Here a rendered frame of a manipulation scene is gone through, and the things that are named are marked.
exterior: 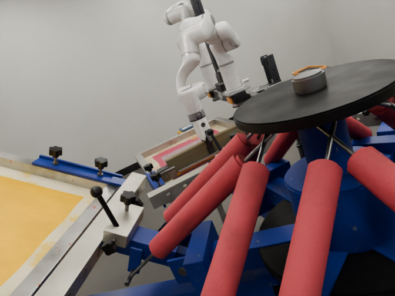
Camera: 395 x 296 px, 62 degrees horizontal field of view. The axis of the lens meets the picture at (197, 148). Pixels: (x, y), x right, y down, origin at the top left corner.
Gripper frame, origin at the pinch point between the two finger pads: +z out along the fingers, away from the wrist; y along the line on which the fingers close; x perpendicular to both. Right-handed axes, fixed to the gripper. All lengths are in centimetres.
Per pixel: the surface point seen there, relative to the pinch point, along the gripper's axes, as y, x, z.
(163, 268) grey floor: 90, 46, 102
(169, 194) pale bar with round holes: -23.8, 27.1, 1.1
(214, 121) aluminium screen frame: 57, -25, 5
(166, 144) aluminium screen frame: 57, 9, 5
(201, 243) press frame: -70, 29, -4
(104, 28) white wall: 368, -21, -104
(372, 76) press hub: -93, -6, -31
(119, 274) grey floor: 114, 80, 102
